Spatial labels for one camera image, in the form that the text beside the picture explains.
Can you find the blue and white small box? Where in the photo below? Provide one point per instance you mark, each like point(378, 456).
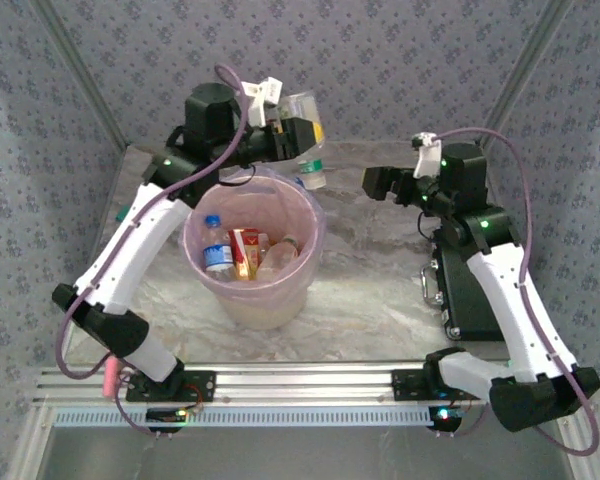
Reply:
point(217, 255)

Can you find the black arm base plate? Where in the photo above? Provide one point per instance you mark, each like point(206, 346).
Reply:
point(200, 385)
point(410, 385)

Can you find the grey marbled table cloth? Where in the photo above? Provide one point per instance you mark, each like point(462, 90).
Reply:
point(360, 310)

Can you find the aluminium frame post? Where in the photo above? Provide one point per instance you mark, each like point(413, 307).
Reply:
point(82, 75)
point(526, 75)

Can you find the aluminium mounting rail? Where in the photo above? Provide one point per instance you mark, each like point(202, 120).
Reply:
point(305, 385)

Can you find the pink plastic bin liner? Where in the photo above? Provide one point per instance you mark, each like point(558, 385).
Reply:
point(300, 215)

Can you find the clear bottle beige cap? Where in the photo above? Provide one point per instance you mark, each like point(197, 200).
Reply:
point(280, 256)

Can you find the clear bottle blue cap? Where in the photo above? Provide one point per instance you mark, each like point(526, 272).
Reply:
point(299, 181)

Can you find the small teal plastic object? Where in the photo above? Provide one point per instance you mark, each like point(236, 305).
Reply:
point(121, 213)

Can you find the black controller board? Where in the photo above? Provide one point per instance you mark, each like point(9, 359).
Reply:
point(165, 415)
point(445, 416)

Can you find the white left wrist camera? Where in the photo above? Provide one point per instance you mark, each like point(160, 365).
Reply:
point(260, 95)

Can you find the beige plastic bin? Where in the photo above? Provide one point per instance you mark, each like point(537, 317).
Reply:
point(265, 315)

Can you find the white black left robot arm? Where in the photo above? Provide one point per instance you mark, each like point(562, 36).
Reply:
point(125, 255)

